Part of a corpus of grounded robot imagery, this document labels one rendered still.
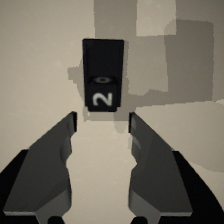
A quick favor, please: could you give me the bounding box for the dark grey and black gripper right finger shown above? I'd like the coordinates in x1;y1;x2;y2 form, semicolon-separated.
128;112;224;224

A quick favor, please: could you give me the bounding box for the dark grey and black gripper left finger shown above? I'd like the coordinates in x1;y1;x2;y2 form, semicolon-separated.
0;111;77;224

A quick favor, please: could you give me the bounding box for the black cube with white digit 2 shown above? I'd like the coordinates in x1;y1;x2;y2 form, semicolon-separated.
87;76;118;112

